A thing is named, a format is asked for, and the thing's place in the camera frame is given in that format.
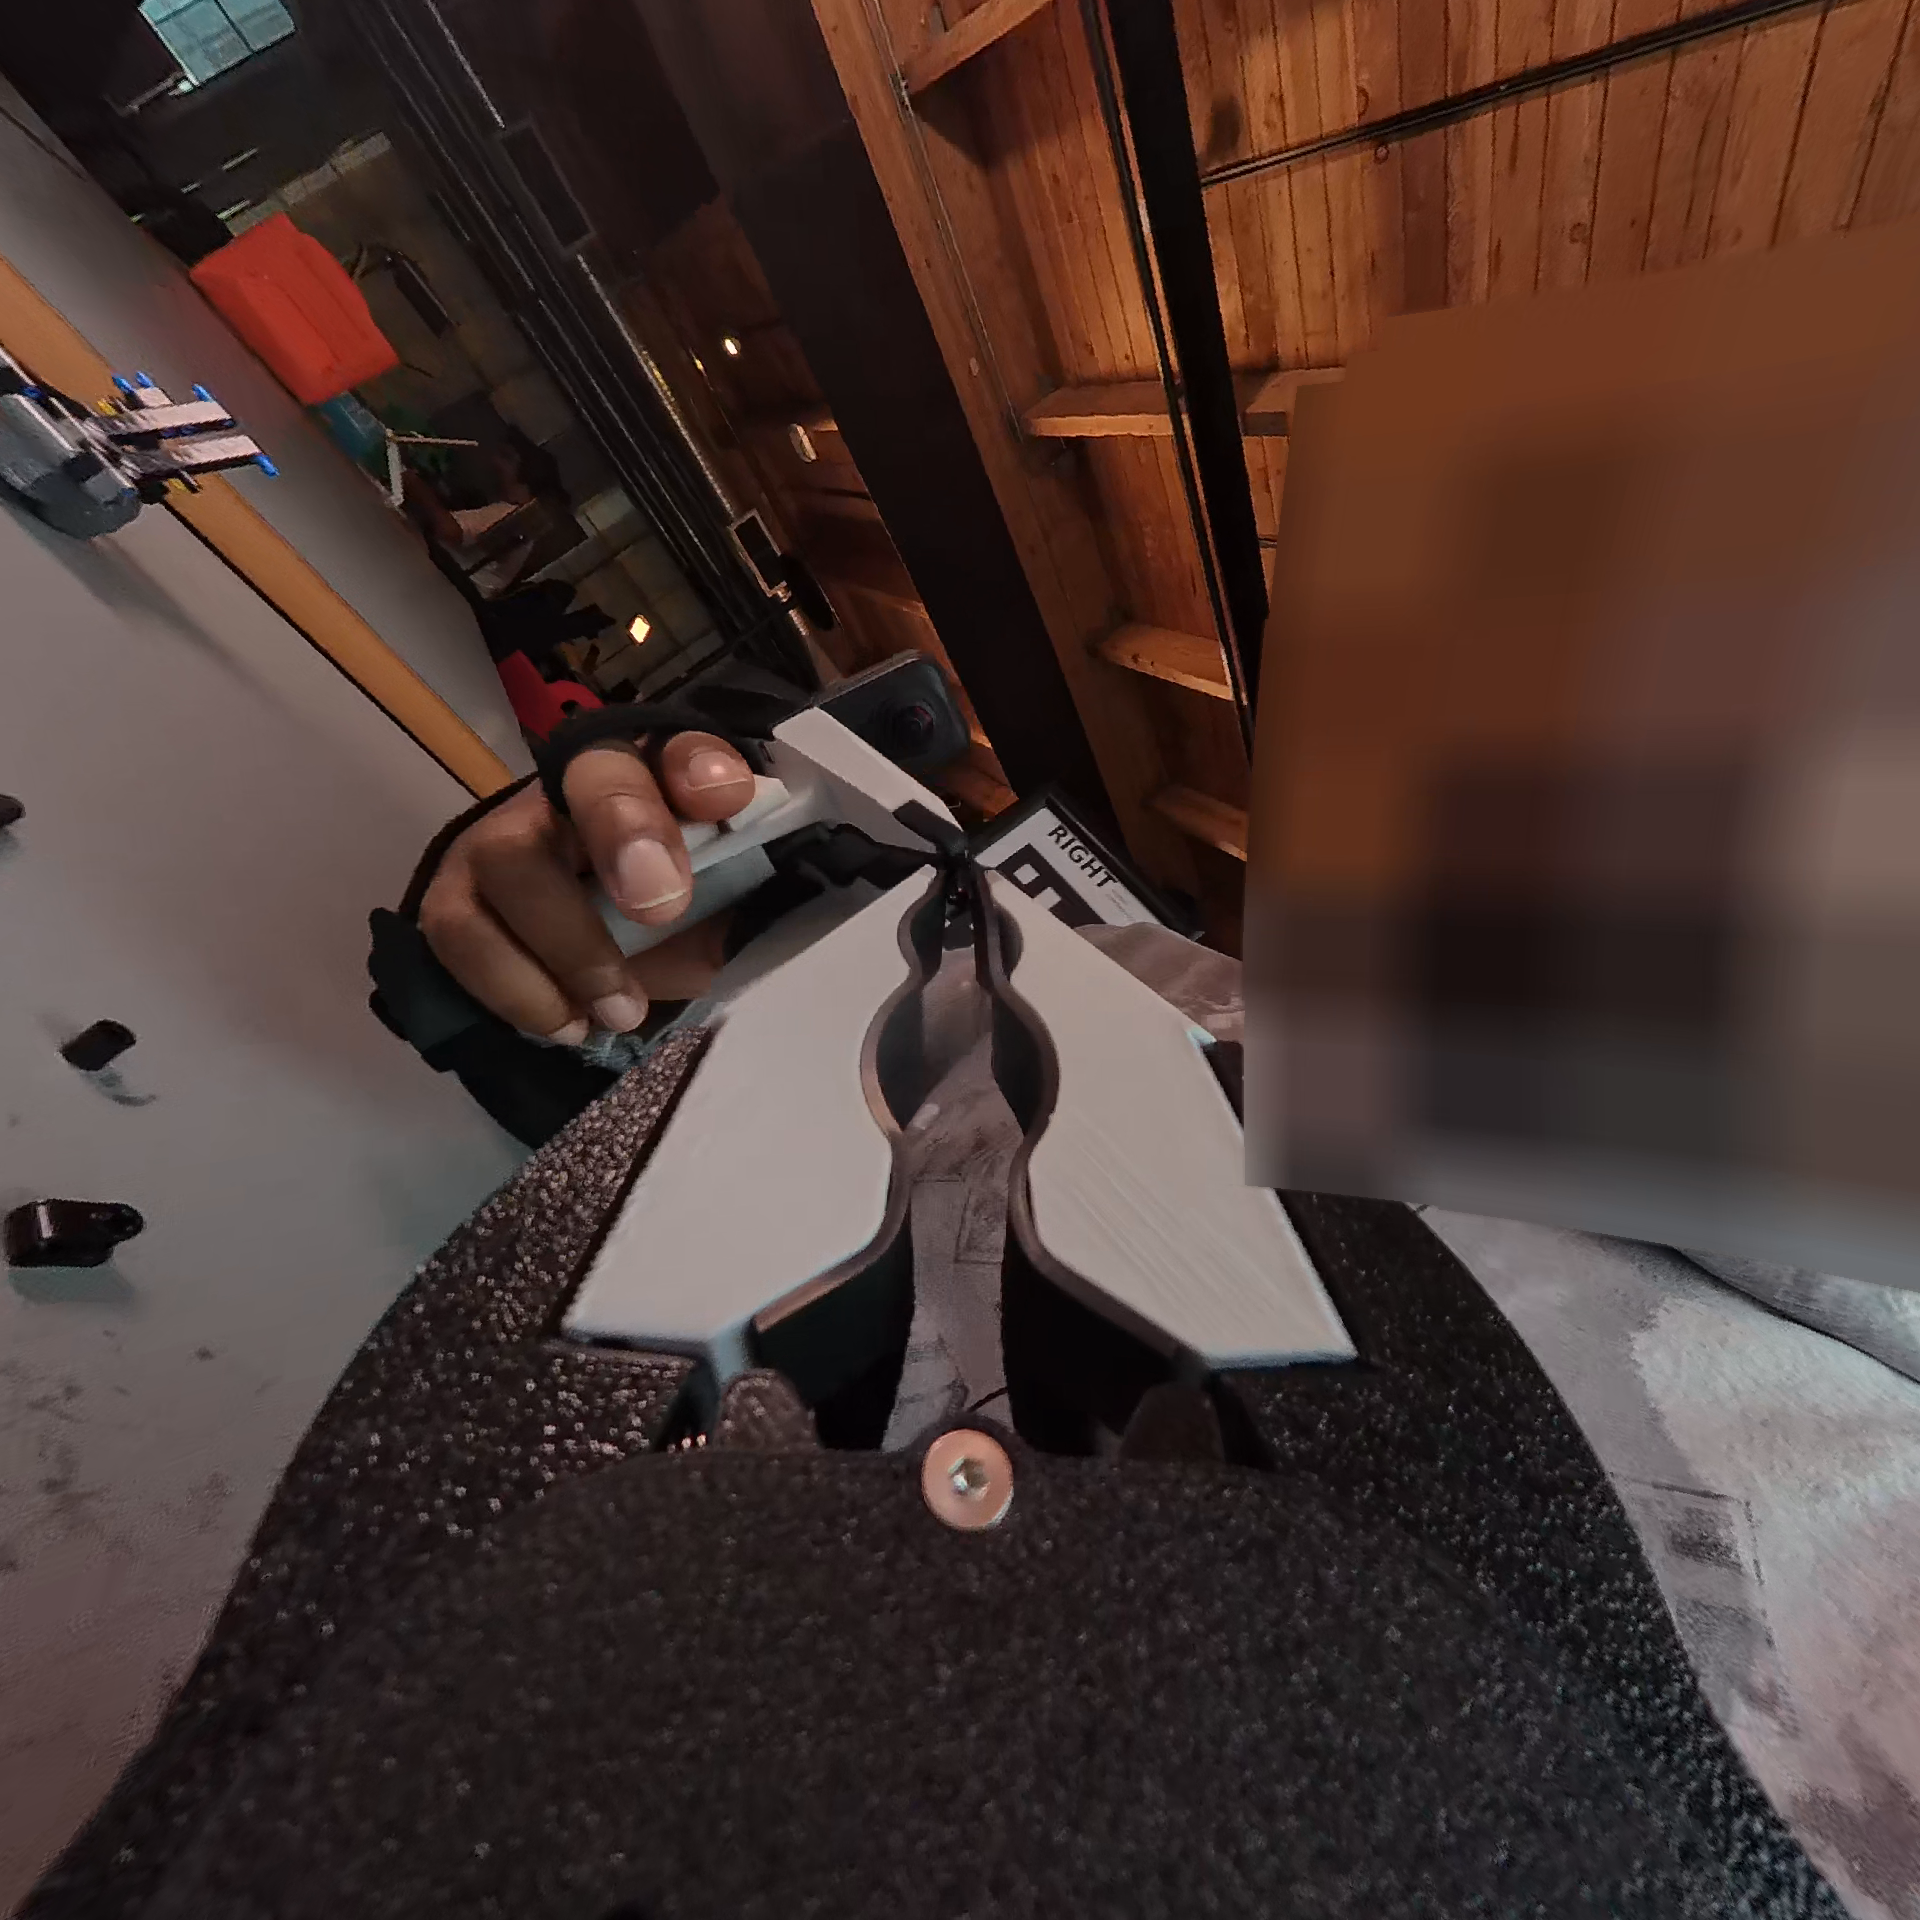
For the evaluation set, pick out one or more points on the window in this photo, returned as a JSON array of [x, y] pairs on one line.
[[214, 32]]

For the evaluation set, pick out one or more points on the grey clamp with blue knobs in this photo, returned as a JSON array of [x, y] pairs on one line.
[[73, 447]]

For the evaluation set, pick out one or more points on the orange container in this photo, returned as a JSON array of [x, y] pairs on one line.
[[292, 304]]

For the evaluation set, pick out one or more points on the short black sleeve piece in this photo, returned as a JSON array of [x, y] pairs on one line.
[[99, 1043]]

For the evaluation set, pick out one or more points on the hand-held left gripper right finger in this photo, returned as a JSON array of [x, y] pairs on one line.
[[1159, 1197]]

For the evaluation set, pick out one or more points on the grey desk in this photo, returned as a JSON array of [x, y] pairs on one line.
[[224, 899]]

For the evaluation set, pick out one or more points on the grey patterned sweatshirt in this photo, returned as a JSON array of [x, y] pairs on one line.
[[1729, 1421]]

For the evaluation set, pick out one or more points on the black steel column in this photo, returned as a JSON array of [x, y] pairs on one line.
[[1184, 344]]

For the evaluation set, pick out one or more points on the person's right hand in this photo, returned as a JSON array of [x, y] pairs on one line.
[[512, 916]]

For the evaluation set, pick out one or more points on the black two-hole brick connector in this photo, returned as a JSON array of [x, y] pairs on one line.
[[70, 1226]]

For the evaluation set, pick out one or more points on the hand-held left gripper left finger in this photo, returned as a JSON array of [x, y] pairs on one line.
[[750, 1170]]

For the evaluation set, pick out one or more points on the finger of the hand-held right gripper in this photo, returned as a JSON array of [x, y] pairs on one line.
[[857, 766]]

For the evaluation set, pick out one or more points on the red chair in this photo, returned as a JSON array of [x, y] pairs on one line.
[[550, 693]]

